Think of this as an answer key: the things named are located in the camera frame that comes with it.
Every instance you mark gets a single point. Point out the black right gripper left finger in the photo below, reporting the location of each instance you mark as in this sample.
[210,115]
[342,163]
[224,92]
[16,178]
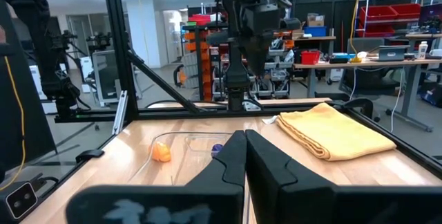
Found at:
[207,203]

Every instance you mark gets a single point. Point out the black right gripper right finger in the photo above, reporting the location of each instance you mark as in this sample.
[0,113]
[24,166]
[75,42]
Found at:
[310,203]

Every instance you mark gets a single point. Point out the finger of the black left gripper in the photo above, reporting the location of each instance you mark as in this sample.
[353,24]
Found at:
[251,53]
[265,51]

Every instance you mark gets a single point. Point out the purple toy eggplant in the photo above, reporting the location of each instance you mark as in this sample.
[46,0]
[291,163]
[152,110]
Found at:
[217,150]

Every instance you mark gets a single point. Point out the orange toy bell pepper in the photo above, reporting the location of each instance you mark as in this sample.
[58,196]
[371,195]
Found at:
[161,152]

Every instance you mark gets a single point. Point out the black background robot arm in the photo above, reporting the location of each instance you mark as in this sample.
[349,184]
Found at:
[52,61]

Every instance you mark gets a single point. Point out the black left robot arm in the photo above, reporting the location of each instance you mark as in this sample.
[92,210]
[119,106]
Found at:
[236,72]

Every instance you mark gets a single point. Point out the clear plastic tupperware tub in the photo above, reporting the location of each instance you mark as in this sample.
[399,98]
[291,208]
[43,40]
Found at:
[193,168]

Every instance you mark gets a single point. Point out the small red bin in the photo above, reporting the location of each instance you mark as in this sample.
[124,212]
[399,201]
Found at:
[310,58]

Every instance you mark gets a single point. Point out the orange bin rack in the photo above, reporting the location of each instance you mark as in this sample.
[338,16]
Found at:
[206,65]

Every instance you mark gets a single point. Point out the blue bin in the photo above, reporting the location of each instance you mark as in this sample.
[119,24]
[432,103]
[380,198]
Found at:
[315,31]

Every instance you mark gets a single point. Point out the cardboard box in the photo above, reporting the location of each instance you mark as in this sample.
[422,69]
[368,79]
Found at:
[315,20]

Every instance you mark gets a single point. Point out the white cloth label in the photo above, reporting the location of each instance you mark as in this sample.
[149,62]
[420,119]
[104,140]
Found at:
[270,120]

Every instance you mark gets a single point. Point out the yellow folded cloth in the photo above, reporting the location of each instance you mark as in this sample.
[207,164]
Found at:
[331,134]

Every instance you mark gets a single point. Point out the wooden office desk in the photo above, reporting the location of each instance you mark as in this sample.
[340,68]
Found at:
[345,65]

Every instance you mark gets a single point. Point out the grey office chair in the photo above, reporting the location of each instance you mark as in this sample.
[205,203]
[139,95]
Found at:
[369,79]

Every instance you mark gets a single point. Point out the red shelf bin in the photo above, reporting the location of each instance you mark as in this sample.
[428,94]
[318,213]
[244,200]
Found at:
[407,10]
[376,13]
[376,31]

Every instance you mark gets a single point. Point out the black table clamp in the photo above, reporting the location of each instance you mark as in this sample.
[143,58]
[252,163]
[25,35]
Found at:
[89,155]

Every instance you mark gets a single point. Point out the grey laptop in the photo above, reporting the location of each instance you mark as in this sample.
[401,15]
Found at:
[393,53]

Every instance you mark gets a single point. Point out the grey equipment cabinet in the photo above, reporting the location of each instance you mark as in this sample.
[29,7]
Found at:
[105,79]

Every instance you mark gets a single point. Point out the white bottle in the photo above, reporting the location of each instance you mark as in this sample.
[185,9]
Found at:
[422,51]

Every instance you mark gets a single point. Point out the black panel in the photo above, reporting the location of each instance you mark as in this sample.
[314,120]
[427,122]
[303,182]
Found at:
[8,130]

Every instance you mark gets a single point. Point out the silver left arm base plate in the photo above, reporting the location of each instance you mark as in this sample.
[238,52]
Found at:
[253,106]

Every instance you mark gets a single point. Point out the silver frame bracket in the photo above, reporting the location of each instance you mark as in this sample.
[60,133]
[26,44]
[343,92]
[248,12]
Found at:
[120,113]

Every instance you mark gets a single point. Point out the black aluminium table frame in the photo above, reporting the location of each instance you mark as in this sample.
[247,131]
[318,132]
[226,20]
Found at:
[119,44]

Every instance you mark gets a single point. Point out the black depth camera box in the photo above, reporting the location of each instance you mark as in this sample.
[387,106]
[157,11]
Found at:
[19,201]

